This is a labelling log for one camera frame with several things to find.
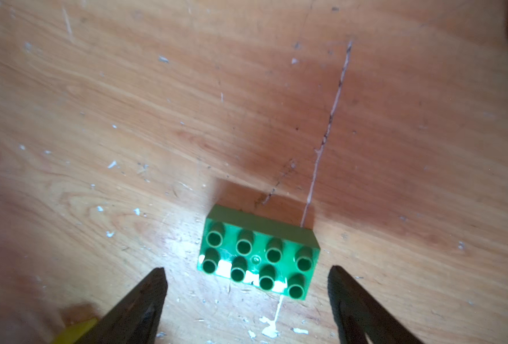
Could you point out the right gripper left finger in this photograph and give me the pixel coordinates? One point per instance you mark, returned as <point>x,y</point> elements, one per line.
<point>136,318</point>

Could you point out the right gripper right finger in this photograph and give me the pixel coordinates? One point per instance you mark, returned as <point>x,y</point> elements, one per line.
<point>360,318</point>

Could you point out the yellow lego brick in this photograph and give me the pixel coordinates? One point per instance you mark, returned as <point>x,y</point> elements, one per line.
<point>74,332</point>

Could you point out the dark green lego brick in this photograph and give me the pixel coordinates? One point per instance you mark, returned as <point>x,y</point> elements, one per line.
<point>252,250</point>

